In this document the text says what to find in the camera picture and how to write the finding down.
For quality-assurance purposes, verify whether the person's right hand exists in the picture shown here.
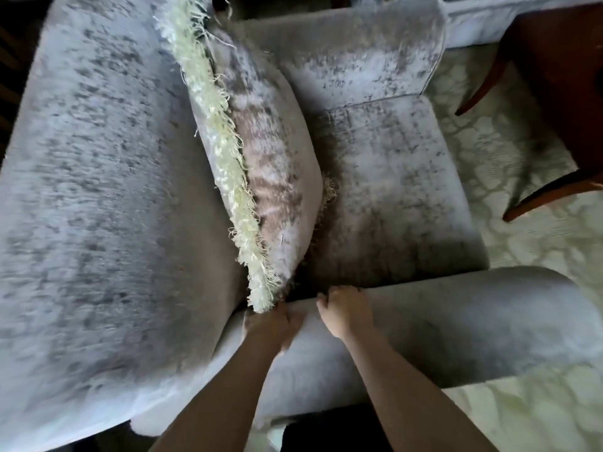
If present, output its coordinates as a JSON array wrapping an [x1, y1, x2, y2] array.
[[316, 285, 376, 342]]

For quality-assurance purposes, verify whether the person's left hand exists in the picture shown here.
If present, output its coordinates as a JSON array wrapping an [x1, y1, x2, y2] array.
[[242, 302, 306, 358]]

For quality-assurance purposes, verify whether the grey fringed cushion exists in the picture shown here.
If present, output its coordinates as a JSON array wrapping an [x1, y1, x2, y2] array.
[[158, 0, 339, 314]]

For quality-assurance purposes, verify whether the person's left forearm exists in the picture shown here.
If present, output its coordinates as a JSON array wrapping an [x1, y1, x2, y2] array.
[[150, 330, 283, 452]]

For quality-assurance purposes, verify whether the person's right forearm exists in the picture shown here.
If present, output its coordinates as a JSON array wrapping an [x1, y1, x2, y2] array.
[[340, 320, 500, 452]]

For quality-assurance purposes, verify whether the grey velvet armchair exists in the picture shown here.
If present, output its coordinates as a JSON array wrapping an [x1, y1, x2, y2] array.
[[0, 0, 603, 452]]

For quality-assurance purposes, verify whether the cream patterned carpet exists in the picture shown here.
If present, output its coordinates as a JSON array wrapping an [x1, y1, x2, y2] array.
[[426, 42, 603, 452]]

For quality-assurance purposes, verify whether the brown wooden chair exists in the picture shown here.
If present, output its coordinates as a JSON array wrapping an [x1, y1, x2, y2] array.
[[454, 0, 603, 223]]

